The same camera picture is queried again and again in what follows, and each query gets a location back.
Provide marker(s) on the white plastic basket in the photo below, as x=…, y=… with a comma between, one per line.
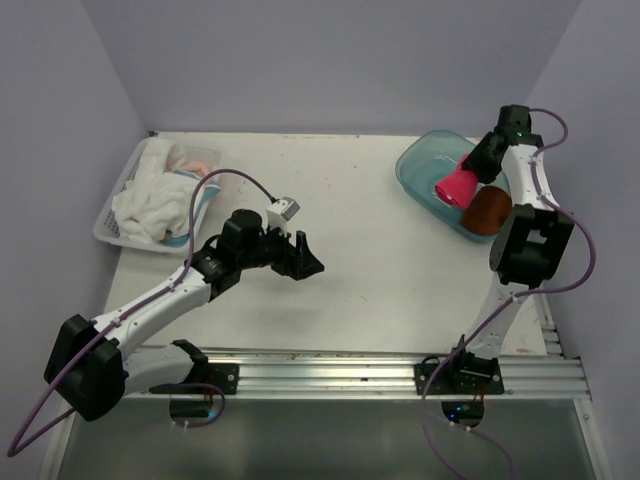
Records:
x=106, y=228

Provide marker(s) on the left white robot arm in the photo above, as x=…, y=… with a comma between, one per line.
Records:
x=95, y=363

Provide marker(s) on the brown towel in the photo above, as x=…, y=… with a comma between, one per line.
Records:
x=487, y=212

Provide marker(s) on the aluminium mounting rail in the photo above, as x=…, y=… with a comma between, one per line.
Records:
x=274, y=375

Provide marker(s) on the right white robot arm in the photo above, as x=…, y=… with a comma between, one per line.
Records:
x=525, y=253

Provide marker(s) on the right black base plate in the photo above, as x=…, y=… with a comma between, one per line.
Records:
x=464, y=375

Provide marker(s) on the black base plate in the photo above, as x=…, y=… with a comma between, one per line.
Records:
x=464, y=375
x=225, y=376

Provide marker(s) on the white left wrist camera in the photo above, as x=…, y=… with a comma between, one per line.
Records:
x=280, y=213

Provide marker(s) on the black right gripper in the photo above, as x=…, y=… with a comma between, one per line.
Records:
x=473, y=162

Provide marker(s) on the white towel in basket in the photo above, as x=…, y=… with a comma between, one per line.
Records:
x=139, y=209

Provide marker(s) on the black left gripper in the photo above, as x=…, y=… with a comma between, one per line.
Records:
x=295, y=261

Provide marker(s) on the blue transparent plastic tub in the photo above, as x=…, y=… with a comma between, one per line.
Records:
x=428, y=160

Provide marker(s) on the pink towel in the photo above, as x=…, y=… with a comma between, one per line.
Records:
x=459, y=187

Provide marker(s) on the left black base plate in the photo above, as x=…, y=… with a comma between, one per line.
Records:
x=225, y=376

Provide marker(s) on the blue and peach towel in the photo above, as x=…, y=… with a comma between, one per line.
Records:
x=178, y=190

